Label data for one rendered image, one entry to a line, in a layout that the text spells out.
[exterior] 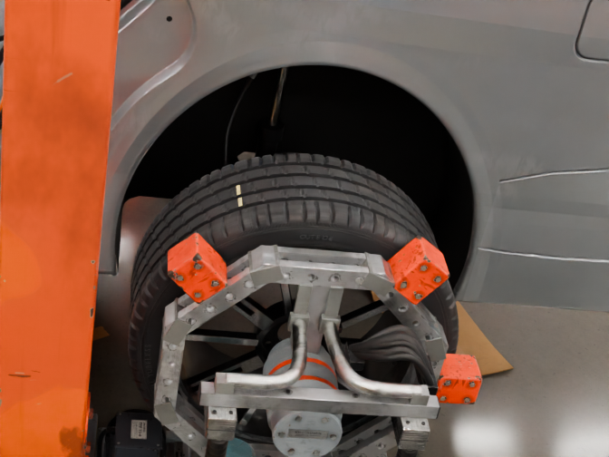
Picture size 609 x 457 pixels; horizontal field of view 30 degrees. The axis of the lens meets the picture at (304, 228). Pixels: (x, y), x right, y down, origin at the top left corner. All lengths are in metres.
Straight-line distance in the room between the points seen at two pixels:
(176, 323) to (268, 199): 0.28
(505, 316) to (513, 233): 1.41
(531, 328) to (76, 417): 2.19
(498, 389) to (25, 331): 2.02
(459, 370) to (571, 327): 1.81
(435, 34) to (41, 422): 1.06
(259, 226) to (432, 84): 0.52
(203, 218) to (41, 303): 0.37
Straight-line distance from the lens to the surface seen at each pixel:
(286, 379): 1.96
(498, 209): 2.56
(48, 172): 1.81
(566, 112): 2.47
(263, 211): 2.08
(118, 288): 3.75
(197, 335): 2.25
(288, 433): 2.09
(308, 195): 2.12
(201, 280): 2.03
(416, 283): 2.08
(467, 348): 3.79
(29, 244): 1.89
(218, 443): 1.99
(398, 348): 2.03
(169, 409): 2.23
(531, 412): 3.65
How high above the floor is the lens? 2.29
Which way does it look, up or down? 33 degrees down
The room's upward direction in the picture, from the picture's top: 11 degrees clockwise
